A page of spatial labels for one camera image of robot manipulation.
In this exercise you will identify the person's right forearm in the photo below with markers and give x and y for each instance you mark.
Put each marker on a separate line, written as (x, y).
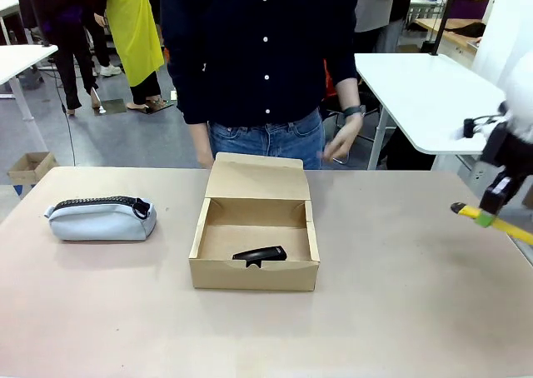
(200, 140)

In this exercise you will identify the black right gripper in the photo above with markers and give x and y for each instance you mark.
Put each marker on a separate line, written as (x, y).
(510, 147)

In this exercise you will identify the yellow utility knife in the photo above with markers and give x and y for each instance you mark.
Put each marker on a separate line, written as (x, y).
(510, 226)

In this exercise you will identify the person's right hand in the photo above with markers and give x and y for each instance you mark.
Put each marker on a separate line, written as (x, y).
(206, 161)

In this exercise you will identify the dark floor plate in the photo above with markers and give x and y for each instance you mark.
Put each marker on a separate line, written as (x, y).
(109, 106)

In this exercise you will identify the black stapler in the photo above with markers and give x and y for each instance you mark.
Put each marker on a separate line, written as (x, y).
(260, 254)

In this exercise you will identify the person's left forearm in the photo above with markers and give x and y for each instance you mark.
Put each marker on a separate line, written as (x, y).
(349, 93)

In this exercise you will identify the wooden workbench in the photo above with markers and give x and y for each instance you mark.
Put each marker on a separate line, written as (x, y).
(451, 30)

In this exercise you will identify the small white table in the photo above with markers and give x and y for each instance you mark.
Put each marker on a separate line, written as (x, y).
(21, 61)

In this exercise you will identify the person in dark shirt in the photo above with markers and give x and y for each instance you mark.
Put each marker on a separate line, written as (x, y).
(258, 61)

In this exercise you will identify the brown cardboard box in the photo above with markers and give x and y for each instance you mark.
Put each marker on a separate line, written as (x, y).
(254, 245)

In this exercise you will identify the grey zipper pouch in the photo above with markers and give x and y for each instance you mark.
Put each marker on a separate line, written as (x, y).
(100, 224)

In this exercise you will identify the person's left hand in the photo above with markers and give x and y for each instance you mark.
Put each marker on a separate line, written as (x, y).
(343, 140)

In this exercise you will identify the person in dark clothes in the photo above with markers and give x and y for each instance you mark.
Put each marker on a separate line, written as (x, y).
(68, 36)

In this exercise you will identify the orange cloth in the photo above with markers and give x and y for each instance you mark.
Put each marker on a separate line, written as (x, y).
(329, 80)

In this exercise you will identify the small cardboard box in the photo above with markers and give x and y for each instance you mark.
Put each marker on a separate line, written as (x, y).
(31, 167)

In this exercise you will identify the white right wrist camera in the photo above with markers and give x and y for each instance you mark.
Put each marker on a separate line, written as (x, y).
(479, 127)

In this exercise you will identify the black pole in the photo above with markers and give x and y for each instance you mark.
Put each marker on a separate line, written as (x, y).
(443, 16)

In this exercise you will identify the dark wristwatch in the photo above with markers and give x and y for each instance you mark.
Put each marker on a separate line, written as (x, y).
(354, 111)

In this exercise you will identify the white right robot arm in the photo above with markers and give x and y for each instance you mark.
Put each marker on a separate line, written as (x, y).
(520, 95)

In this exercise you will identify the large white table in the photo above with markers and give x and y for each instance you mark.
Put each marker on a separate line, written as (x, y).
(424, 99)

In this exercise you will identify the person in grey top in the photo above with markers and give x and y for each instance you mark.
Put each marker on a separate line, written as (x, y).
(383, 7)

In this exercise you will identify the person in yellow apron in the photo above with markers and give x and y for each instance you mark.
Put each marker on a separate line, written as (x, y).
(133, 32)

